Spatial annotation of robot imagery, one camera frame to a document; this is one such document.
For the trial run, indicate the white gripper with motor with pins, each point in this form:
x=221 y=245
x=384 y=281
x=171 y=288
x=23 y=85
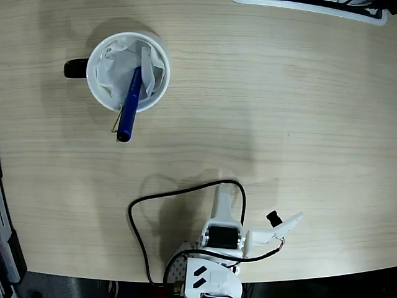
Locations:
x=222 y=236

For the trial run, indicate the blue metal pen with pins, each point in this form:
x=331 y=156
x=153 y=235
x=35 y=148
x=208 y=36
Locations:
x=128 y=115

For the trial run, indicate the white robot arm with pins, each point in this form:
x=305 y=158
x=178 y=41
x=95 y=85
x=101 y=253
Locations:
x=217 y=279

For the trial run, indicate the white crumpled tissue paper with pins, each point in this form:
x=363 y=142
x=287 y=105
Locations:
x=114 y=71

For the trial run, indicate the small black gripper camera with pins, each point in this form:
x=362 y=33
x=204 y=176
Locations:
x=273 y=218

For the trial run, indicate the grey metal frame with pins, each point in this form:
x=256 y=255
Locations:
x=6 y=248

